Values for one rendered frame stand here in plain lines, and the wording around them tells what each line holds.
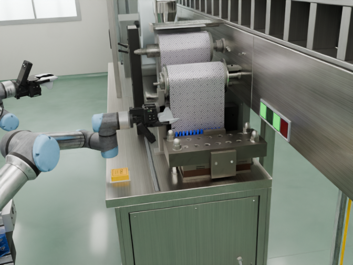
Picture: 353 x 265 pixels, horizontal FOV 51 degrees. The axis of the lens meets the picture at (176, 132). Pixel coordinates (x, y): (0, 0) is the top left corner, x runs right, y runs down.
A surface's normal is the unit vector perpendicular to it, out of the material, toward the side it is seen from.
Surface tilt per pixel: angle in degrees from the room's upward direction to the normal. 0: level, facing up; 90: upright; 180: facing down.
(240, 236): 90
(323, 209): 0
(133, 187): 0
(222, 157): 90
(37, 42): 90
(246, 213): 90
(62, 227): 0
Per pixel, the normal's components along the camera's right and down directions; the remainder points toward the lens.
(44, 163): 0.93, 0.06
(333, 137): -0.99, 0.10
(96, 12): 0.16, 0.37
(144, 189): -0.04, -0.92
